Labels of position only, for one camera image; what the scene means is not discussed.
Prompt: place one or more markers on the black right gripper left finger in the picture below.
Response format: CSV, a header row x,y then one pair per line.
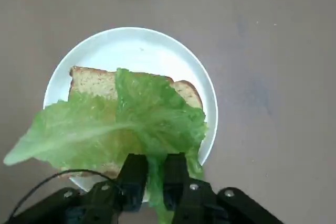
x,y
131,182

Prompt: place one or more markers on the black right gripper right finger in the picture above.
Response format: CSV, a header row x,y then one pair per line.
x,y
178,182

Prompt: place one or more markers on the green lettuce leaf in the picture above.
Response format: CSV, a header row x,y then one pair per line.
x,y
147,108

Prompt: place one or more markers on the brown bread slice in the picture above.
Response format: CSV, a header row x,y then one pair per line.
x,y
92,82

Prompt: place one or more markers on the white round plate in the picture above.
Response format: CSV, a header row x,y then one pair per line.
x,y
136,48

